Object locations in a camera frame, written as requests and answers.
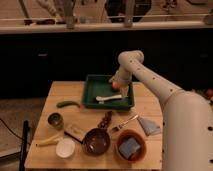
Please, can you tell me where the dark brown dried bunch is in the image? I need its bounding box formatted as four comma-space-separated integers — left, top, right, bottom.
98, 111, 112, 129

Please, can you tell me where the grey folded cloth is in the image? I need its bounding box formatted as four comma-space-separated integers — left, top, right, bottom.
138, 117, 161, 136

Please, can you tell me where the orange ball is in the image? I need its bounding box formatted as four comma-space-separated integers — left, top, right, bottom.
112, 82, 120, 91

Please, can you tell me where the white bowl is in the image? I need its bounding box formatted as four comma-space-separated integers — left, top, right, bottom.
56, 138, 75, 158

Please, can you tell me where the green plastic tray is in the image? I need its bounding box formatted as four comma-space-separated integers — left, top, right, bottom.
82, 74, 135, 110

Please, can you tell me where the yellow banana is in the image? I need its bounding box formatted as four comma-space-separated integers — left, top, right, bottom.
36, 134, 63, 147

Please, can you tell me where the blue sponge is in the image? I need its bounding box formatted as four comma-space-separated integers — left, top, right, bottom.
119, 138, 141, 159

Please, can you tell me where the green chili pepper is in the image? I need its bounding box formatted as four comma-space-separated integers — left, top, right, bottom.
56, 101, 80, 108

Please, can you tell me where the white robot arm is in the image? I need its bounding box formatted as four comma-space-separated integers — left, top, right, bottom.
112, 50, 213, 171

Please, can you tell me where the brown frying pan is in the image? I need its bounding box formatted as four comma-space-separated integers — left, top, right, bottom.
65, 128, 111, 156

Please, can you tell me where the white dish brush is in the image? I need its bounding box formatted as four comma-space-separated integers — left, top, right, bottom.
95, 94, 122, 103

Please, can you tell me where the black stand post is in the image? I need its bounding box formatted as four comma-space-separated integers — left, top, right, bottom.
19, 120, 30, 171

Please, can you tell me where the small green metal cup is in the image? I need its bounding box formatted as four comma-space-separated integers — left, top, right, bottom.
48, 113, 64, 130

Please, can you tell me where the orange bowl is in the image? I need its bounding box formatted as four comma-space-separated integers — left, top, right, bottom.
115, 129, 147, 163

